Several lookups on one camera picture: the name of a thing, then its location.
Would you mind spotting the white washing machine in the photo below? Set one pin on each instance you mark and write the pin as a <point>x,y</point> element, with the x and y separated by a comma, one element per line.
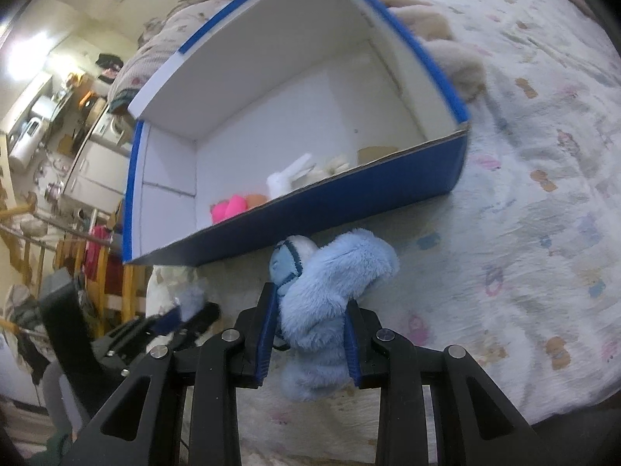
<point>110,127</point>

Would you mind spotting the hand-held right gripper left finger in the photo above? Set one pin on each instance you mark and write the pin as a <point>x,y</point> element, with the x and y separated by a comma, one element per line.
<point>266,344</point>

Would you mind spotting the cream plush toy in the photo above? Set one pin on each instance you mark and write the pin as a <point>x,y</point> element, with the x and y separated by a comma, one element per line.
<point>332,165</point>

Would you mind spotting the orange soft toy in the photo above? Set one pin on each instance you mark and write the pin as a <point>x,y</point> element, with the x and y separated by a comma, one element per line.
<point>256,200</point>

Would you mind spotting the white rabbit plush toy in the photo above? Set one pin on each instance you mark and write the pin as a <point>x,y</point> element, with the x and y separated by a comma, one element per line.
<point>286,177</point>

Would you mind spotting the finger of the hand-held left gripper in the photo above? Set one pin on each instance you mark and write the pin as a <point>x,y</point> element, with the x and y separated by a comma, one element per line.
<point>167,321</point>
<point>201,318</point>

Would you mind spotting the red hanging garment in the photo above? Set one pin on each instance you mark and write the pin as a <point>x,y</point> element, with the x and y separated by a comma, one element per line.
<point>94,257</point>

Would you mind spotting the blue and white cardboard box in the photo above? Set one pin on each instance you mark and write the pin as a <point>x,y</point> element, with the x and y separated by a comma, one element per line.
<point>291,82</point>

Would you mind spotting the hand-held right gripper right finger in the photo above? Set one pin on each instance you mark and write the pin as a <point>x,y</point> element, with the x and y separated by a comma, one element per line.
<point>351,349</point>

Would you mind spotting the light blue plush toy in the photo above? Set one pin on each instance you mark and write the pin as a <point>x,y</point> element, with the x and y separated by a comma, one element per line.
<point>330,291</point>

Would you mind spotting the white floor cabinet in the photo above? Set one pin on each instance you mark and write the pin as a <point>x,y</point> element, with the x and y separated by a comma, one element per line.
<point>97,174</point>

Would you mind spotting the beige fluffy blanket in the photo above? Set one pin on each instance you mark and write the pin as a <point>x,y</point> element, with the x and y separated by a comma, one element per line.
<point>451,53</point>

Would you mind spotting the tan paper card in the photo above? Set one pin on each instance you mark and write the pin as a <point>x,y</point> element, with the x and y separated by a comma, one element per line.
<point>376,153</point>

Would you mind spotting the black hanging clothing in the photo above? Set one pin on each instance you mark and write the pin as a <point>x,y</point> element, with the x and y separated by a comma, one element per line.
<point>109,65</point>

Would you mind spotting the white wall cabinets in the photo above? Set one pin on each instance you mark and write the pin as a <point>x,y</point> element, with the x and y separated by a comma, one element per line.
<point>29,97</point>

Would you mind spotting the white water heater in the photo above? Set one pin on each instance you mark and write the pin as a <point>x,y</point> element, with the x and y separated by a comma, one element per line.
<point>22,149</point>

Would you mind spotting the pink plush toy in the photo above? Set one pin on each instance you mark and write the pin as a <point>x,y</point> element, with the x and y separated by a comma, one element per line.
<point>228,208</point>

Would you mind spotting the wooden drying rack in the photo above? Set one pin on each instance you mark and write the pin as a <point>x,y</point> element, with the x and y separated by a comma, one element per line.
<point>102,276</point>

